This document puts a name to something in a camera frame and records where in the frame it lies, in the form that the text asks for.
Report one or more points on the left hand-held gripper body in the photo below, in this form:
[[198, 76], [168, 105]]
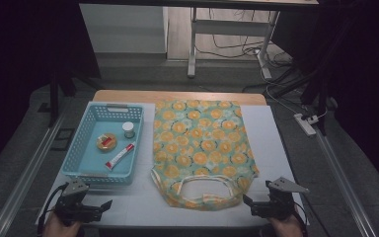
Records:
[[74, 205]]

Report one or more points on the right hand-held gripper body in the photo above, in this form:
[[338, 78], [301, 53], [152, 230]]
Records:
[[279, 204]]

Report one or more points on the blue plastic basket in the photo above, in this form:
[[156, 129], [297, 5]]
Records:
[[107, 154]]

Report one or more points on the white tube red cap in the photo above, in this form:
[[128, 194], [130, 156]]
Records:
[[119, 156]]

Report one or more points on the round snack packet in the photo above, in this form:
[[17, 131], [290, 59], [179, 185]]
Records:
[[106, 142]]

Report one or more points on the orange print cloth bag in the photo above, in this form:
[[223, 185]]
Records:
[[204, 144]]

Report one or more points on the small jar white lid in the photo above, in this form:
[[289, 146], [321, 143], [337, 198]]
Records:
[[128, 129]]

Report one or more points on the person's right hand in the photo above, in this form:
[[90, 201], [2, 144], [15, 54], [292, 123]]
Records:
[[288, 227]]

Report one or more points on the person's left hand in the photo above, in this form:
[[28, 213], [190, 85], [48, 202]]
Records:
[[59, 229]]

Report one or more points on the white table mat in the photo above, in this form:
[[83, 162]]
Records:
[[269, 144]]

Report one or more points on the black floor plate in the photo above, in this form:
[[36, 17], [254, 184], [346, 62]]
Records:
[[63, 139]]

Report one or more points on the white power strip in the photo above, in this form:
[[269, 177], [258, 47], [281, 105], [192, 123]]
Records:
[[304, 124]]

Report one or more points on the black metal stand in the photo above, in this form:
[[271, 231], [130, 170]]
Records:
[[55, 95], [322, 98]]

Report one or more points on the white cabinet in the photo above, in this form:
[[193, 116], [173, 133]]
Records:
[[121, 29]]

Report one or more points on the metal floor rail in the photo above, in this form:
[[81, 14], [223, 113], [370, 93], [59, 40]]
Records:
[[29, 171], [340, 177]]

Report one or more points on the white metal frame desk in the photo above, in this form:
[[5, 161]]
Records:
[[230, 28]]

